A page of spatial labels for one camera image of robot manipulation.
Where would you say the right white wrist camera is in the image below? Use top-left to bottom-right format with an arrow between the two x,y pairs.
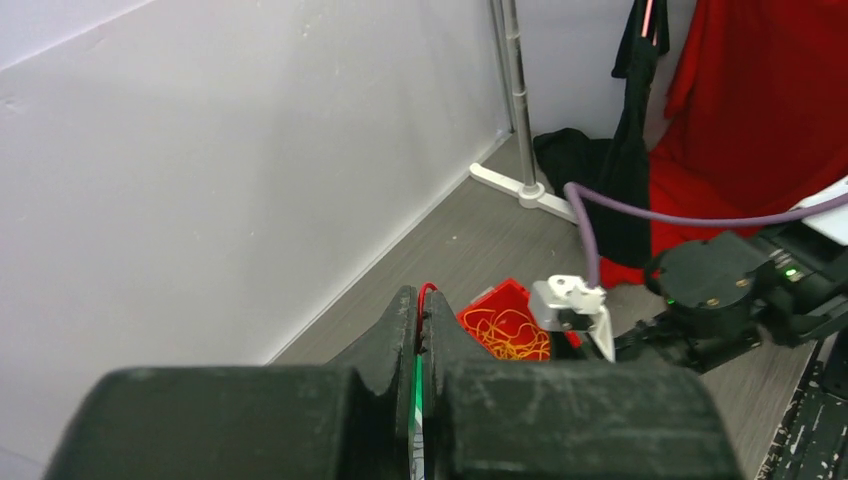
528,275 -> 616,363

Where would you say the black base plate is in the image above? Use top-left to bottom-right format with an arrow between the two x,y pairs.
756,331 -> 847,480

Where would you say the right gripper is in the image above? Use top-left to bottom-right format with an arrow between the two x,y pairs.
614,302 -> 765,373

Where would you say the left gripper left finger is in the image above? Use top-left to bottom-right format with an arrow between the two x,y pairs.
46,286 -> 417,479

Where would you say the red thin cable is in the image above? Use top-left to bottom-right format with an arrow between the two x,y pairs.
415,282 -> 440,333

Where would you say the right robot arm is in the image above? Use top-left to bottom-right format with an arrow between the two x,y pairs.
615,180 -> 847,373

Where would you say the black t-shirt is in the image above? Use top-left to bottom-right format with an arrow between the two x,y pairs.
532,1 -> 670,268

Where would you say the metal clothes rack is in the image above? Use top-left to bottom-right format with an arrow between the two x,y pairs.
469,0 -> 577,224

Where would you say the yellow thin cable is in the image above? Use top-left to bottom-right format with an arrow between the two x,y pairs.
462,308 -> 552,362

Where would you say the red t-shirt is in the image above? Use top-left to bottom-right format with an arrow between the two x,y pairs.
599,0 -> 848,290

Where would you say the red plastic bin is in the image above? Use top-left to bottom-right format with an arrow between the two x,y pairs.
457,278 -> 586,361

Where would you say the pink clothes hanger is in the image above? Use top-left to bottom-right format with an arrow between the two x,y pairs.
640,0 -> 658,46

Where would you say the green plastic bin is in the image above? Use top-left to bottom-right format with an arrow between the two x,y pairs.
410,355 -> 425,479

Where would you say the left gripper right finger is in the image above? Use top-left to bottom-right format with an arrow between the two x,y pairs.
422,291 -> 743,479

